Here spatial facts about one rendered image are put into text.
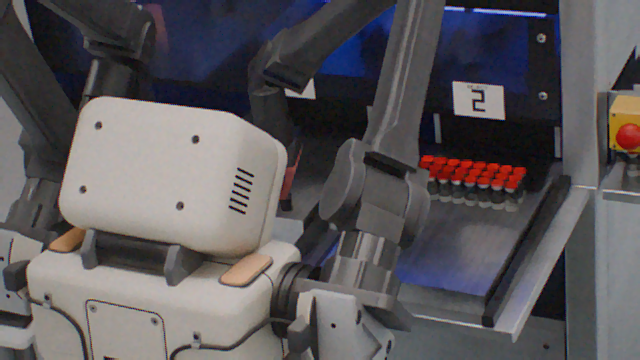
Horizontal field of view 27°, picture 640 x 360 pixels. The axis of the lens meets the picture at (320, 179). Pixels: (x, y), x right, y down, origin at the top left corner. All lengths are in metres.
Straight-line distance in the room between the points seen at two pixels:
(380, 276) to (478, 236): 0.68
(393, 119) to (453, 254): 0.56
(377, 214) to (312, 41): 0.54
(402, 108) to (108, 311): 0.40
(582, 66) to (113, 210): 0.91
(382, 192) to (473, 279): 0.55
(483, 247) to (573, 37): 0.35
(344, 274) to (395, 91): 0.24
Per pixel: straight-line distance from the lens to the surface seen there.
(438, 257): 2.04
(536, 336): 2.41
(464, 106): 2.19
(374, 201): 1.46
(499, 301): 1.91
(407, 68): 1.55
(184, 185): 1.40
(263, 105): 2.07
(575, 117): 2.14
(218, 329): 1.39
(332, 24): 1.88
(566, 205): 2.16
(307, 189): 2.25
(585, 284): 2.31
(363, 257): 1.43
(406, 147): 1.51
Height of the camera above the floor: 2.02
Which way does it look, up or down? 30 degrees down
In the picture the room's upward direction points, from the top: 7 degrees counter-clockwise
